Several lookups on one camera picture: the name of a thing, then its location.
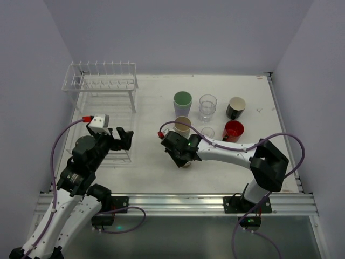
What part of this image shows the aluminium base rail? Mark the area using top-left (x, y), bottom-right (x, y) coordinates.
top-left (34, 192), bottom-right (316, 217)

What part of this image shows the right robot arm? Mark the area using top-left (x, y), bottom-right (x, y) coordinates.
top-left (161, 131), bottom-right (289, 213)

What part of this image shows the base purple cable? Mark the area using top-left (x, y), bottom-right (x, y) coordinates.
top-left (232, 196), bottom-right (284, 259)
top-left (91, 206), bottom-right (147, 234)

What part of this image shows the red cup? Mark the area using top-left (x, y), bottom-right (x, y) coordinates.
top-left (222, 120), bottom-right (244, 142)

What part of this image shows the beige cup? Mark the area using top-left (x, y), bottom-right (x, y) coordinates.
top-left (173, 116), bottom-right (191, 137)

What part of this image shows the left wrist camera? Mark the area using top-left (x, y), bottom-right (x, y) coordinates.
top-left (86, 114), bottom-right (112, 136)

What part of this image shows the brown and cream cup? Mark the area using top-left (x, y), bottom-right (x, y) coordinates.
top-left (182, 161), bottom-right (191, 168)

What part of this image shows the lavender cup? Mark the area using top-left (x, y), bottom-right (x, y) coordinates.
top-left (174, 102), bottom-right (191, 117)

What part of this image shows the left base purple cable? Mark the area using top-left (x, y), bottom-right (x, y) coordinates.
top-left (91, 206), bottom-right (147, 234)

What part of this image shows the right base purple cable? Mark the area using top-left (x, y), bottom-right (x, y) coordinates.
top-left (232, 196), bottom-right (284, 259)

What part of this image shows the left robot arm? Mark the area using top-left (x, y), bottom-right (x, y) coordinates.
top-left (9, 127), bottom-right (134, 258)

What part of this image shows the green cup shelf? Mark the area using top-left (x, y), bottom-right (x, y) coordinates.
top-left (174, 91), bottom-right (192, 107)

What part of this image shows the black mug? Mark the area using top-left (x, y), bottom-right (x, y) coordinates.
top-left (226, 97), bottom-right (246, 120)

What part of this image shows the small clear glass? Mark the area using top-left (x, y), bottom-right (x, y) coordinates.
top-left (201, 127), bottom-right (215, 139)

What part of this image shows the clear faceted glass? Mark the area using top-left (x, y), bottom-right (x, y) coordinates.
top-left (199, 94), bottom-right (217, 122)

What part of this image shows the white wire dish rack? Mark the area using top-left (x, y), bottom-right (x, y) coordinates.
top-left (61, 60), bottom-right (139, 163)

